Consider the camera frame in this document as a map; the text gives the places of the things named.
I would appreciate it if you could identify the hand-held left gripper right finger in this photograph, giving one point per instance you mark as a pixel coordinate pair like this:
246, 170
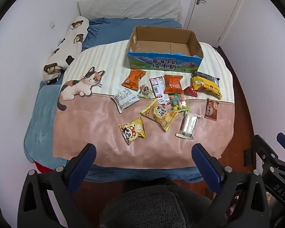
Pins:
204, 161

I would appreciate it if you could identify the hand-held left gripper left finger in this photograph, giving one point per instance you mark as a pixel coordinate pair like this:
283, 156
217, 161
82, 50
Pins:
85, 161

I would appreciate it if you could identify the yellow panda snack packet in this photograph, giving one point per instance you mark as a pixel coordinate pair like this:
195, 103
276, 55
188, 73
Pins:
132, 130

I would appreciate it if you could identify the yellow egg cake packet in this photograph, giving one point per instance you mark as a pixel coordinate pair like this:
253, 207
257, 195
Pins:
160, 115

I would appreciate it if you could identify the colourful candy bag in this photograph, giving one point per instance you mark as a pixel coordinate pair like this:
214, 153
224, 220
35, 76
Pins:
179, 102

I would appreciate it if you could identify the silver snack packet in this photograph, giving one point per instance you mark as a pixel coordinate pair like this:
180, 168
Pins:
124, 99

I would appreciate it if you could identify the yellow and black snack packet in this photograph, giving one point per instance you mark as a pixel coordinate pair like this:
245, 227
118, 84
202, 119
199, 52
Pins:
206, 84

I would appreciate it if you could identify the orange snack packet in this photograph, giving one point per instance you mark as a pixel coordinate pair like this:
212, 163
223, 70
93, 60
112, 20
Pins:
133, 78
173, 84

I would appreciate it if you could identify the cardboard box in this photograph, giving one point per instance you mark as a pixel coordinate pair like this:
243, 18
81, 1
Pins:
156, 61

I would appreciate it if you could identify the cat print striped blanket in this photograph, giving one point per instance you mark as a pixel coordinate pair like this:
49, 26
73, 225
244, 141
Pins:
97, 123

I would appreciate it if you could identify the red cloth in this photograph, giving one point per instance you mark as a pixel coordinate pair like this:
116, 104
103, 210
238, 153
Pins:
43, 168

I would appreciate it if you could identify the brown snack packet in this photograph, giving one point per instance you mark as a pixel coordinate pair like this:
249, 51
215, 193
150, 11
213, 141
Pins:
211, 109

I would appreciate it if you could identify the light blue blanket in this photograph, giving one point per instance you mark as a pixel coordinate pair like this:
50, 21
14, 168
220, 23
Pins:
40, 123

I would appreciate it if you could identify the dark fleece clothing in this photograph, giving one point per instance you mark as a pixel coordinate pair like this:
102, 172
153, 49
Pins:
161, 206

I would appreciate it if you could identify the small red snack packet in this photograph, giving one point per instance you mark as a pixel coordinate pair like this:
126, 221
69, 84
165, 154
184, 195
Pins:
190, 91

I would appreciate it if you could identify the red and white snack packet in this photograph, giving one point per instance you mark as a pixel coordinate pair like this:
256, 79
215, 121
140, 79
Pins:
158, 89

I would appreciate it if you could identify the small green white snack packet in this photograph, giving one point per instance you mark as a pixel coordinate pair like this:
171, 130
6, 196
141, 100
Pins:
145, 92

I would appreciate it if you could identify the bear print pillow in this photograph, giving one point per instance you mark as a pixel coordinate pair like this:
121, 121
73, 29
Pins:
68, 45

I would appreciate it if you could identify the blue bedsheet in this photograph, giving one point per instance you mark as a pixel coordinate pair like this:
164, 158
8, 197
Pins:
104, 30

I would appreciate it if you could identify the white door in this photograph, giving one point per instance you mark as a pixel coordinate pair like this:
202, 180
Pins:
216, 9

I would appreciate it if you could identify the white padded headboard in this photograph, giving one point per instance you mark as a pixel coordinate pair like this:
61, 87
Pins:
128, 8

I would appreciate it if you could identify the white wall socket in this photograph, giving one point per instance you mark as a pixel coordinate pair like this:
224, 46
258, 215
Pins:
52, 24

